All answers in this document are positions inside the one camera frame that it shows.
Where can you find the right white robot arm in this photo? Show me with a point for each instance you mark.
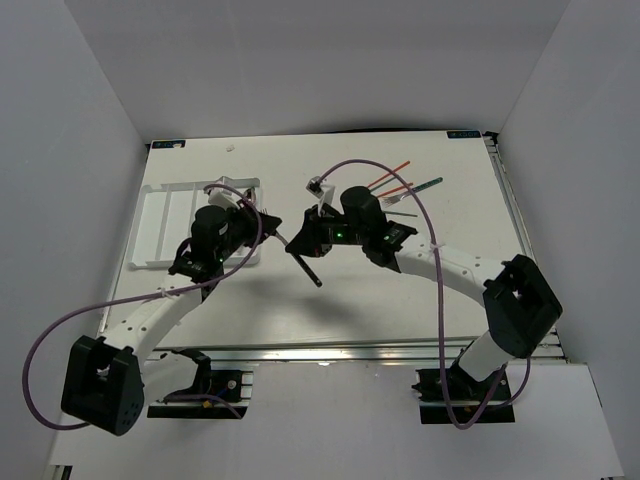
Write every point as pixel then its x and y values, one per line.
pixel 519 304

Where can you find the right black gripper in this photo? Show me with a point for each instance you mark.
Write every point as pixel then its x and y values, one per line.
pixel 310 240

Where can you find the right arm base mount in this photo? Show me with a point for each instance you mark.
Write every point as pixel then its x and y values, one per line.
pixel 464 400

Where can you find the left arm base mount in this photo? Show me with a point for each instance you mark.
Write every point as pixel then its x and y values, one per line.
pixel 210 390

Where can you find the green handled fork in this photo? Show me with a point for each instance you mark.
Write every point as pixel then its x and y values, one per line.
pixel 392 200

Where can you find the black handled fork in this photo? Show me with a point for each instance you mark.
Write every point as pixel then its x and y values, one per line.
pixel 301 262

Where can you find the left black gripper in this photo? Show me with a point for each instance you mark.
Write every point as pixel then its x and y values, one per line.
pixel 245 213

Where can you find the long orange chopstick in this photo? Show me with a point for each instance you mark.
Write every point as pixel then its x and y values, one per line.
pixel 388 174

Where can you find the short orange chopstick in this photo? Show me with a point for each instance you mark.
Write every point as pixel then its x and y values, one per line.
pixel 399 189

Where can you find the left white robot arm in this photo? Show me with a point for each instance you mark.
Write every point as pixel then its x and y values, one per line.
pixel 111 379

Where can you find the right blue corner label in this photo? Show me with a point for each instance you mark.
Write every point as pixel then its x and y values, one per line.
pixel 463 134

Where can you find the white utensil tray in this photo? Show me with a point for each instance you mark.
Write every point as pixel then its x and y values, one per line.
pixel 164 215

